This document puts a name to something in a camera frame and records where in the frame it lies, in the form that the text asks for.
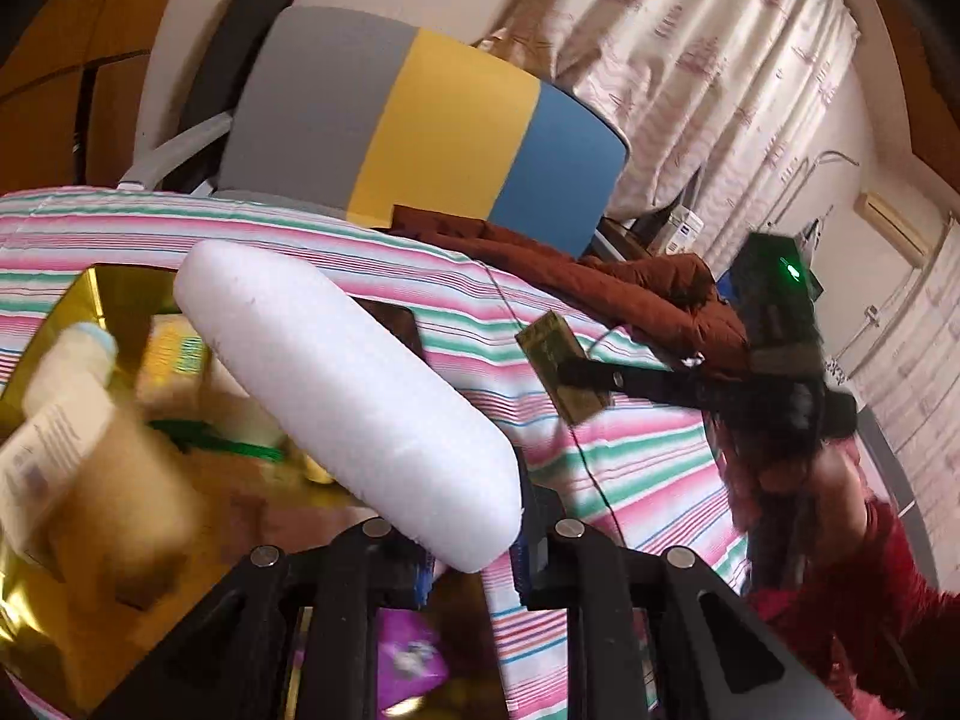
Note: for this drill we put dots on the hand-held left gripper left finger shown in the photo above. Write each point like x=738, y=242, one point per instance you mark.
x=390, y=570

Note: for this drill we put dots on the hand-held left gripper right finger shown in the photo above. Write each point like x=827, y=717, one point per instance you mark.
x=534, y=547

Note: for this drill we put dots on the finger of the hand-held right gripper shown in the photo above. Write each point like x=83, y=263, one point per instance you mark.
x=592, y=375

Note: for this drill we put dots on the olive gold packet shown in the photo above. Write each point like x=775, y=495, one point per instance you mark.
x=547, y=345

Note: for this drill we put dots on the purple snack packet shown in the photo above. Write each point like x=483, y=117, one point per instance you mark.
x=409, y=652

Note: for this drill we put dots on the white foam block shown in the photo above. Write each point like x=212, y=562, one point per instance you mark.
x=337, y=390

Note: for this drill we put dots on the yellow green snack packet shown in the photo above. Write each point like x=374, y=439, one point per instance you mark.
x=172, y=352
x=225, y=441

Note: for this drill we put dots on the small beige cardboard box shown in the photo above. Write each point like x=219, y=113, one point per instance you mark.
x=247, y=412

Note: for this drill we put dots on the large beige cardboard box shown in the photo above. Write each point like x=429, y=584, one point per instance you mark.
x=112, y=480

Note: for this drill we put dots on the white sock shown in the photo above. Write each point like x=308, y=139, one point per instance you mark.
x=67, y=367

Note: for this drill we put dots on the gold metal tin container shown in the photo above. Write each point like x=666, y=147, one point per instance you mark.
x=82, y=300

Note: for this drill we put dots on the person's right forearm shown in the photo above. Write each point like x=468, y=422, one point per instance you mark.
x=862, y=615

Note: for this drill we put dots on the person's right hand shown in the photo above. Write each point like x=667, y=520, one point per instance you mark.
x=832, y=491

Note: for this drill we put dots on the blue round object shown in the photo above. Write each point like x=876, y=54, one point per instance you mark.
x=727, y=289

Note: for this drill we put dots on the rust brown jacket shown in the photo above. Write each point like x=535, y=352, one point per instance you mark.
x=600, y=277

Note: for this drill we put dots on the striped pink green tablecloth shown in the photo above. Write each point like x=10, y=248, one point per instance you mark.
x=637, y=465

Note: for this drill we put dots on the cream patterned curtain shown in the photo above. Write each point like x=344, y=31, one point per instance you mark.
x=900, y=345
x=675, y=52

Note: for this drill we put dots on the white blue carton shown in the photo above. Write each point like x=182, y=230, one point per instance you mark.
x=684, y=232

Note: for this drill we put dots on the white air conditioner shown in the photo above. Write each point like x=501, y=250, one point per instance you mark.
x=896, y=225

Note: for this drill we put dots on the grey yellow blue chair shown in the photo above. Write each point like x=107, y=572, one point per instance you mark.
x=322, y=105

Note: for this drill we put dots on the black rolled mat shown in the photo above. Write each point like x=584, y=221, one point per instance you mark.
x=240, y=30

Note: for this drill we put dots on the wooden wardrobe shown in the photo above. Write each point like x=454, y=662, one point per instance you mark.
x=45, y=135

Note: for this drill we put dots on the white metal rail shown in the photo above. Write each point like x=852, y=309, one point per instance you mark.
x=832, y=159

